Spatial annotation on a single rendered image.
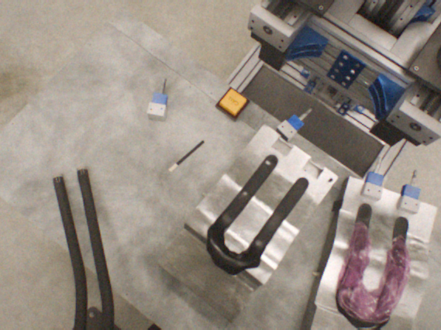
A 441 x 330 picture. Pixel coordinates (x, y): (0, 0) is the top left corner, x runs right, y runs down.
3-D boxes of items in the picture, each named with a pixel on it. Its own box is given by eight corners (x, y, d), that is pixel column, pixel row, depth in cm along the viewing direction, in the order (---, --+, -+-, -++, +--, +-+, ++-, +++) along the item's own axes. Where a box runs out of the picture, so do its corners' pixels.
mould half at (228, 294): (260, 132, 138) (267, 118, 125) (329, 183, 134) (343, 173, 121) (158, 263, 126) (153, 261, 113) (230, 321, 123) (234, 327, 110)
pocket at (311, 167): (308, 159, 130) (310, 156, 127) (322, 170, 130) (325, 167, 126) (298, 171, 129) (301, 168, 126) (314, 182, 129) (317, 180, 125)
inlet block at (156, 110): (157, 81, 141) (156, 73, 135) (173, 84, 141) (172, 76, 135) (149, 119, 137) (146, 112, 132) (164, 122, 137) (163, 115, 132)
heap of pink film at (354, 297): (350, 217, 126) (360, 213, 118) (411, 239, 125) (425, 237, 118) (325, 307, 119) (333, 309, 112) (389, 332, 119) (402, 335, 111)
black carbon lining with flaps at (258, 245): (267, 152, 129) (273, 143, 120) (313, 186, 127) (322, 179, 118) (194, 249, 121) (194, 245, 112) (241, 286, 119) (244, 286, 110)
